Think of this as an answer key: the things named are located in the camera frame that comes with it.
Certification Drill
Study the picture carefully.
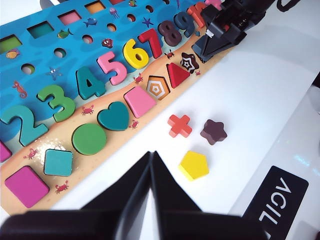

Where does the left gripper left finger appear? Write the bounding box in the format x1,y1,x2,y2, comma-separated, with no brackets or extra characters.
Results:
81,151,152,240

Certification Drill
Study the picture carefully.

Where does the teal number two piece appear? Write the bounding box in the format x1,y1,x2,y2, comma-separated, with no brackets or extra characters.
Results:
0,104,49,147

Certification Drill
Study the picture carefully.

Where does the yellow number six piece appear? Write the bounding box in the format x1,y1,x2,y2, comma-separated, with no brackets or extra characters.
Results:
122,38,150,70

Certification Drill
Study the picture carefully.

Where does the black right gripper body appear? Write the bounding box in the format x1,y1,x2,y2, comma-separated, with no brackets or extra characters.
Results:
201,0,267,38

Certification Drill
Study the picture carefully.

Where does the pink number five piece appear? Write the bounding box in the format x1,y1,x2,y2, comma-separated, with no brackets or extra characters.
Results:
97,50,128,86

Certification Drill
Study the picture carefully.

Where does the magenta square block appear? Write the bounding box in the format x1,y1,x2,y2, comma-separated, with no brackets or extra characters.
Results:
4,165,50,209

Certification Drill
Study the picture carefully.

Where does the black cable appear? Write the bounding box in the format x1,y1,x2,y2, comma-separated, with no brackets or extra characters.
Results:
276,0,301,13

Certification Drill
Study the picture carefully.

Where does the navy rectangle block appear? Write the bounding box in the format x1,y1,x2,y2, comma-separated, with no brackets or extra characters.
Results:
191,37,213,63

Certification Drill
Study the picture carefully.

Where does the teal number four piece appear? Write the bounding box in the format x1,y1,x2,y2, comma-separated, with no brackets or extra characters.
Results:
76,66,107,99

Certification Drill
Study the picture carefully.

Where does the teal heart block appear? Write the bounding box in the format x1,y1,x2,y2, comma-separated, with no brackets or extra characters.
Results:
96,101,130,132

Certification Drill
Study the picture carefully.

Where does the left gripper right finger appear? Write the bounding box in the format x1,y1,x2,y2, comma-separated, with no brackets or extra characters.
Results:
150,150,202,240

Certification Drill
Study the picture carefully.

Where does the magenta number one piece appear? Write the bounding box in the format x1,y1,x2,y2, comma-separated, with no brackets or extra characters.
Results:
0,141,12,163

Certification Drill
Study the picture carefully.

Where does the brown number eight piece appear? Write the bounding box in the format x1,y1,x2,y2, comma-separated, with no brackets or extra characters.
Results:
157,19,183,47

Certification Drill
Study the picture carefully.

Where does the black AgileX logo plate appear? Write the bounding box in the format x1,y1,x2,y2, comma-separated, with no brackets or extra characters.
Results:
241,165,310,240

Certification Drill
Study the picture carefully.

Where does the navy number nine piece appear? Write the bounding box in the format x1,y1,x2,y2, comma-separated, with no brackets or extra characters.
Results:
174,11,196,38

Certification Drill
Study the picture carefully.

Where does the red number seven piece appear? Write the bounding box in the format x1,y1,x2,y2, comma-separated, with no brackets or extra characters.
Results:
138,27,164,60

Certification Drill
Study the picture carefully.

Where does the brown star block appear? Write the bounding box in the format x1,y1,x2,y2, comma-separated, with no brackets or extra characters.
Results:
199,119,228,147

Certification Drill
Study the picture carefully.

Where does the red triangle block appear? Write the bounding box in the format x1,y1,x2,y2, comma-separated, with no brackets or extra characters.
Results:
166,62,191,90

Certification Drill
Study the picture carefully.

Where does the green number three piece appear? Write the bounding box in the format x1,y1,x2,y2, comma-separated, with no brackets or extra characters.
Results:
36,84,76,123

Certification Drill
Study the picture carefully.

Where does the teal square block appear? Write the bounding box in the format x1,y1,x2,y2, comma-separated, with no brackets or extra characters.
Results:
43,148,74,178

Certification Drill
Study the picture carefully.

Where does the pink trapezoid block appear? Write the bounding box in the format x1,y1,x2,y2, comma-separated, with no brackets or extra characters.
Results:
123,86,158,119

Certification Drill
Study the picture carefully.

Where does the green circle block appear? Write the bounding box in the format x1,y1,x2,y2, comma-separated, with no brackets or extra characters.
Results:
71,123,108,156

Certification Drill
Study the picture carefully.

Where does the orange cross block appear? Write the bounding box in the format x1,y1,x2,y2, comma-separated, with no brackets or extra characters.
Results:
167,114,193,138

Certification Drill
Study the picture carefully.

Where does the pink plus sign piece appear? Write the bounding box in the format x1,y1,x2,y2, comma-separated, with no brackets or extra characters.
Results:
204,0,223,10

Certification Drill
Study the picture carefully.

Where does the colourful wooden puzzle board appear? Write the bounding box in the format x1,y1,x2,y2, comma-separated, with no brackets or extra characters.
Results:
0,0,226,216

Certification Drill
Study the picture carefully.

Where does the yellow pentagon block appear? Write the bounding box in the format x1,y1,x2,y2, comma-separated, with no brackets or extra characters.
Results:
177,150,210,182

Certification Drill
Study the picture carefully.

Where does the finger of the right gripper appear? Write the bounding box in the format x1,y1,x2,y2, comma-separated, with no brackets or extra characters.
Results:
199,22,248,62

